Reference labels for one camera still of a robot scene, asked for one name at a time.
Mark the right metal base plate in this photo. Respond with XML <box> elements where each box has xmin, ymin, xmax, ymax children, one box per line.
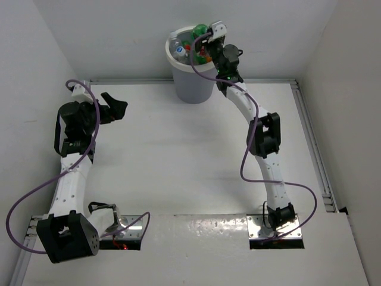
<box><xmin>246</xmin><ymin>214</ymin><xmax>302</xmax><ymax>241</ymax></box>

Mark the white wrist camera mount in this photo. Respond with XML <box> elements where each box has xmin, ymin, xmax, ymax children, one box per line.
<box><xmin>208</xmin><ymin>20</ymin><xmax>227</xmax><ymax>43</ymax></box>
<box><xmin>71</xmin><ymin>84</ymin><xmax>93</xmax><ymax>102</ymax></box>

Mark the red cap cola bottle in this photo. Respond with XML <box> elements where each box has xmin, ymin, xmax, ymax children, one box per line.
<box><xmin>185</xmin><ymin>45</ymin><xmax>207</xmax><ymax>57</ymax></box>

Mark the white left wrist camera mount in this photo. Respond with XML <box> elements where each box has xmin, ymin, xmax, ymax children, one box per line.
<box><xmin>71</xmin><ymin>84</ymin><xmax>93</xmax><ymax>102</ymax></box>

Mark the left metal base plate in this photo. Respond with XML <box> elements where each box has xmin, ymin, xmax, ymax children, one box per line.
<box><xmin>101</xmin><ymin>213</ymin><xmax>151</xmax><ymax>240</ymax></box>

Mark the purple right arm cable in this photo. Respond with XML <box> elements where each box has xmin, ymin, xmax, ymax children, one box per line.
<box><xmin>190</xmin><ymin>32</ymin><xmax>318</xmax><ymax>241</ymax></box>

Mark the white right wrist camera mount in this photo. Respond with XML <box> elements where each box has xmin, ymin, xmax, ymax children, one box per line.
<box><xmin>208</xmin><ymin>20</ymin><xmax>227</xmax><ymax>43</ymax></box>

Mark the grey plastic waste bin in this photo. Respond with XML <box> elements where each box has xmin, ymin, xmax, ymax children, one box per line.
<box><xmin>165</xmin><ymin>26</ymin><xmax>217</xmax><ymax>104</ymax></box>

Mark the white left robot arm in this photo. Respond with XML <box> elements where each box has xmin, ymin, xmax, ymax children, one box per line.
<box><xmin>36</xmin><ymin>99</ymin><xmax>118</xmax><ymax>263</ymax></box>

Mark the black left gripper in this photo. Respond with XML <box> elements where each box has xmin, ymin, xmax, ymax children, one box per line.
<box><xmin>76</xmin><ymin>92</ymin><xmax>126</xmax><ymax>135</ymax></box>

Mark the aluminium frame rail left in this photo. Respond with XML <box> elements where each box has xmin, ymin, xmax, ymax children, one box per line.
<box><xmin>5</xmin><ymin>79</ymin><xmax>100</xmax><ymax>285</ymax></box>

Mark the metal base plate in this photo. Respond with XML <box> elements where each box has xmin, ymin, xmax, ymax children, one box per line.
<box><xmin>101</xmin><ymin>213</ymin><xmax>151</xmax><ymax>240</ymax></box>
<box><xmin>246</xmin><ymin>214</ymin><xmax>302</xmax><ymax>241</ymax></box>

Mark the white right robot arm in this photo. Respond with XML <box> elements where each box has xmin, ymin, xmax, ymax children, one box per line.
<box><xmin>192</xmin><ymin>32</ymin><xmax>295</xmax><ymax>230</ymax></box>

